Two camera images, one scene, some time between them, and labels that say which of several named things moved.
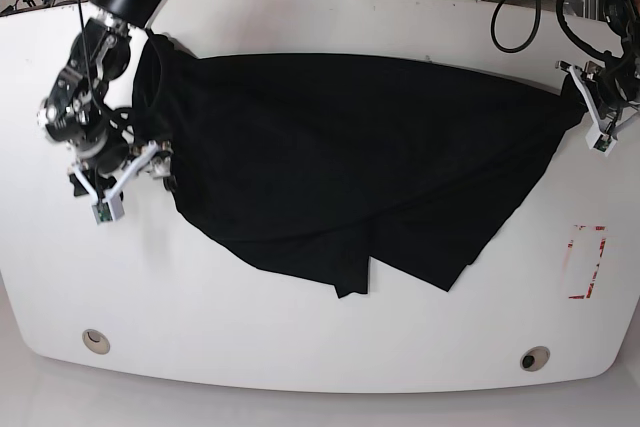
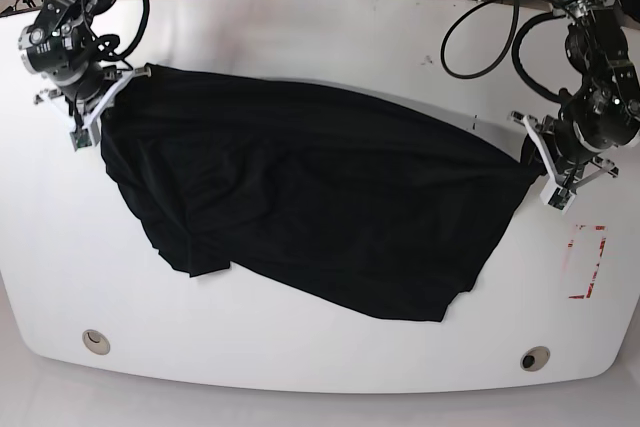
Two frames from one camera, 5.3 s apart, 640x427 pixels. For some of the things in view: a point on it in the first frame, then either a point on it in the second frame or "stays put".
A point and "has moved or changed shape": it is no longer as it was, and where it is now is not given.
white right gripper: (613, 129) -> (558, 193)
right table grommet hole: (534, 358) stays put
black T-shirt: (349, 161) has moved or changed shape
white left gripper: (160, 157) -> (92, 122)
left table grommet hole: (96, 341) stays put
